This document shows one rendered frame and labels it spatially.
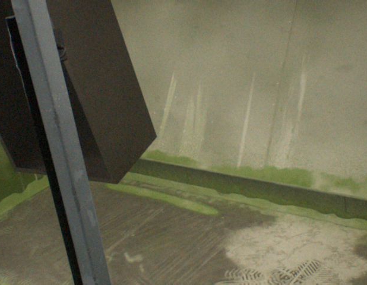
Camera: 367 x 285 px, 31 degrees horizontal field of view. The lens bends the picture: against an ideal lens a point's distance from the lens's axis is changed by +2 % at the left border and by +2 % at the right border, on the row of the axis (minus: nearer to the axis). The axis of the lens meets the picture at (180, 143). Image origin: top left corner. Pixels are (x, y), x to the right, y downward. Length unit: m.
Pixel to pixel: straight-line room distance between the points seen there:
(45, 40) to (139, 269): 1.78
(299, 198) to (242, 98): 0.61
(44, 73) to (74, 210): 0.32
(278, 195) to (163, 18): 1.28
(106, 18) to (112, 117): 0.40
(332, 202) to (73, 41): 1.42
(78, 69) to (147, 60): 1.34
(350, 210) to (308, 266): 0.41
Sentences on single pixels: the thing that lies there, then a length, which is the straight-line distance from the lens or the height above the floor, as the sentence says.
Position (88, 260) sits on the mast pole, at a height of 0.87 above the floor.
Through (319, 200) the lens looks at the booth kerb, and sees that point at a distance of 3.21.
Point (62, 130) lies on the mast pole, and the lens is 1.44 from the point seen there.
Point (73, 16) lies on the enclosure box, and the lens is 2.58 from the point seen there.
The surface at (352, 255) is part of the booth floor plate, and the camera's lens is 2.95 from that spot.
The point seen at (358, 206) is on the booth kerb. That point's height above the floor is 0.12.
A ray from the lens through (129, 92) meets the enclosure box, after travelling 2.86.
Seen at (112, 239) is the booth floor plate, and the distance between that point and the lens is 3.28.
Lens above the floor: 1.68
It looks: 23 degrees down
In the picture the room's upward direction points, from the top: 9 degrees counter-clockwise
